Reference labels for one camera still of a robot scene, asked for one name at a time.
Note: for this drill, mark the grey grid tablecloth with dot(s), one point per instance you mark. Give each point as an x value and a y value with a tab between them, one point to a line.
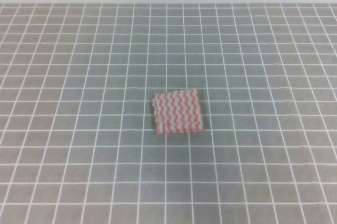
78	139

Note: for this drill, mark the pink white wavy towel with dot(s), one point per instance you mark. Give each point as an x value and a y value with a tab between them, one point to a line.
177	112

